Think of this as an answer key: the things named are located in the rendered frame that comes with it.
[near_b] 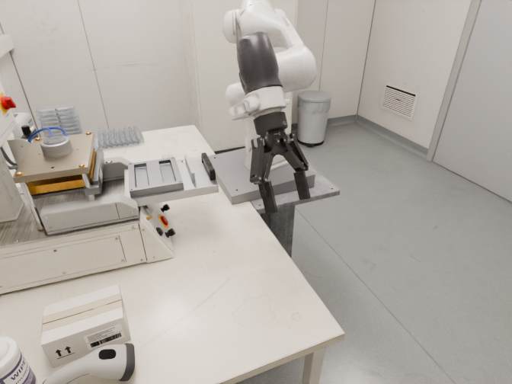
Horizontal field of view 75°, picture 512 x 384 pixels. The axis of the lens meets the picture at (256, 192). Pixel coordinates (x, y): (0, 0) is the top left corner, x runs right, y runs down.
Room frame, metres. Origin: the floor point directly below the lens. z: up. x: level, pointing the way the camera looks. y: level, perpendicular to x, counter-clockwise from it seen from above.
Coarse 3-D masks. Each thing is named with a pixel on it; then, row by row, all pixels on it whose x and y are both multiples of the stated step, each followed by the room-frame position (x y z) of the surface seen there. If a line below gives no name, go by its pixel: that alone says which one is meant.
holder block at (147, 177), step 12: (132, 168) 1.03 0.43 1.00; (144, 168) 1.06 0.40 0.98; (156, 168) 1.03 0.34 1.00; (168, 168) 1.06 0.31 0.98; (132, 180) 0.95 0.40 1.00; (144, 180) 0.98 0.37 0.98; (156, 180) 0.95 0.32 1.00; (168, 180) 0.98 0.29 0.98; (180, 180) 0.95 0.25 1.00; (132, 192) 0.88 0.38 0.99; (144, 192) 0.90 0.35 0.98; (156, 192) 0.91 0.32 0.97
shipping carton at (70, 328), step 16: (112, 288) 0.63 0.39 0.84; (64, 304) 0.58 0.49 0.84; (80, 304) 0.58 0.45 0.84; (96, 304) 0.58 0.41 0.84; (112, 304) 0.58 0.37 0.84; (48, 320) 0.53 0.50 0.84; (64, 320) 0.53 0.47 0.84; (80, 320) 0.53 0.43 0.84; (96, 320) 0.53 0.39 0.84; (112, 320) 0.53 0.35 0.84; (48, 336) 0.49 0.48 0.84; (64, 336) 0.49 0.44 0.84; (80, 336) 0.50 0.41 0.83; (96, 336) 0.51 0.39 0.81; (112, 336) 0.52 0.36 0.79; (128, 336) 0.54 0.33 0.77; (48, 352) 0.47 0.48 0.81; (64, 352) 0.48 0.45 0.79; (80, 352) 0.49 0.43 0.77
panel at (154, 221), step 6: (150, 204) 1.01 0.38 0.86; (156, 204) 1.07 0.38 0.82; (162, 204) 1.15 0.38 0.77; (144, 210) 0.91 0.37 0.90; (156, 210) 1.02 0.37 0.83; (144, 216) 0.87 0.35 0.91; (150, 216) 0.88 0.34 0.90; (156, 216) 0.97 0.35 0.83; (150, 222) 0.88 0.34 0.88; (156, 222) 0.93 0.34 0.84; (162, 222) 0.98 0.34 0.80; (150, 228) 0.85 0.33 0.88; (156, 228) 0.88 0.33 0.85; (162, 228) 0.94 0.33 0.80; (168, 228) 1.00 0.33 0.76; (156, 234) 0.85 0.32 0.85; (162, 240) 0.86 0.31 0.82; (168, 240) 0.91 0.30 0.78; (168, 246) 0.87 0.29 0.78
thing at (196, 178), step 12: (180, 168) 1.08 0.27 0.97; (192, 168) 1.00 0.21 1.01; (204, 168) 1.08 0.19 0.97; (192, 180) 0.97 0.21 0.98; (204, 180) 0.99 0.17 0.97; (168, 192) 0.91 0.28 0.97; (180, 192) 0.92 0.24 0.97; (192, 192) 0.93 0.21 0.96; (204, 192) 0.95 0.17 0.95; (216, 192) 0.96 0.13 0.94; (144, 204) 0.88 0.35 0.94
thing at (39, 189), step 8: (72, 176) 0.86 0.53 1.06; (80, 176) 0.86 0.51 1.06; (88, 176) 0.86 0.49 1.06; (32, 184) 0.81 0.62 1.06; (40, 184) 0.81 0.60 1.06; (48, 184) 0.81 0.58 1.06; (56, 184) 0.82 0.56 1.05; (64, 184) 0.83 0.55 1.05; (72, 184) 0.83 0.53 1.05; (80, 184) 0.84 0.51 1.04; (32, 192) 0.80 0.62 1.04; (40, 192) 0.80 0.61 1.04; (48, 192) 0.81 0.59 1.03; (56, 192) 0.82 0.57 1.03; (64, 192) 0.82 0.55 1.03; (72, 192) 0.83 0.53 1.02
